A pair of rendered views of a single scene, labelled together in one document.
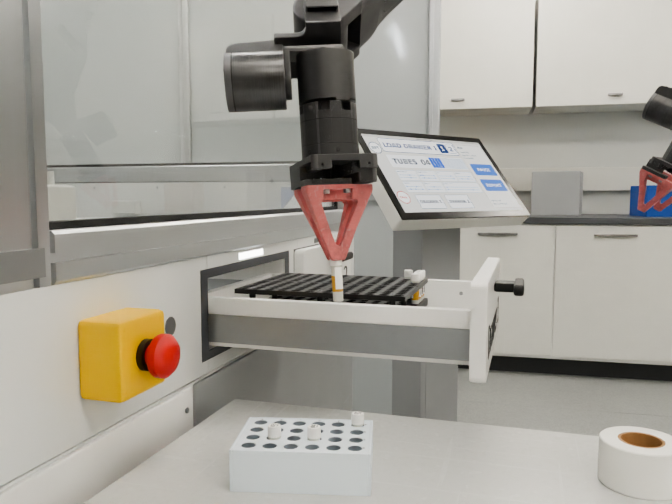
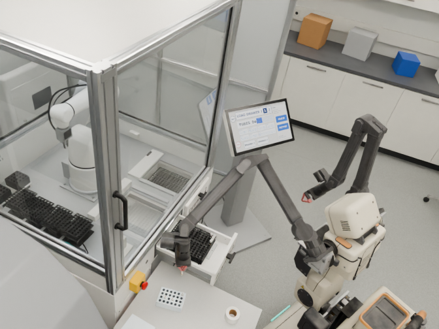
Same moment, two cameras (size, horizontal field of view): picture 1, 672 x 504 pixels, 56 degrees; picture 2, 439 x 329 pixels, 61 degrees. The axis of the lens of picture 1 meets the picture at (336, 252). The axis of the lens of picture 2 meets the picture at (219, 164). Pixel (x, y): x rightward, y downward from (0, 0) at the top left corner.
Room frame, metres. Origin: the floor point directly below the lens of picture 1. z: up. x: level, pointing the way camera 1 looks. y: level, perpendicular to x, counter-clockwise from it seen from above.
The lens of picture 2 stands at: (-0.37, -0.09, 2.45)
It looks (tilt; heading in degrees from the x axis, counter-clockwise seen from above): 40 degrees down; 0
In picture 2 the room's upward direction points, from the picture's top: 11 degrees clockwise
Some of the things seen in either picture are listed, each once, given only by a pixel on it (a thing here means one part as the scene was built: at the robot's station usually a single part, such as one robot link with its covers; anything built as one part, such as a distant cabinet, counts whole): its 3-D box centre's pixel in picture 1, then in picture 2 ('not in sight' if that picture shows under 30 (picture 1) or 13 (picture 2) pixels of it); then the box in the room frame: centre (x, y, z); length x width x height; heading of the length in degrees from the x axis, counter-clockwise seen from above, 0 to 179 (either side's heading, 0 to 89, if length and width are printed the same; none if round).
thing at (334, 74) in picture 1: (320, 80); (181, 243); (0.64, 0.02, 1.13); 0.07 x 0.06 x 0.07; 94
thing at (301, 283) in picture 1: (337, 306); (189, 242); (0.86, 0.00, 0.87); 0.22 x 0.18 x 0.06; 73
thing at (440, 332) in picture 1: (330, 309); (188, 242); (0.86, 0.01, 0.86); 0.40 x 0.26 x 0.06; 73
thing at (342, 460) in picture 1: (305, 453); (170, 299); (0.57, 0.03, 0.78); 0.12 x 0.08 x 0.04; 86
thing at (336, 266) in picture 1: (337, 278); not in sight; (0.63, 0.00, 0.94); 0.01 x 0.01 x 0.05
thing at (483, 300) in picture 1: (486, 310); (224, 258); (0.80, -0.19, 0.87); 0.29 x 0.02 x 0.11; 163
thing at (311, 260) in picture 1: (325, 272); (196, 197); (1.19, 0.02, 0.87); 0.29 x 0.02 x 0.11; 163
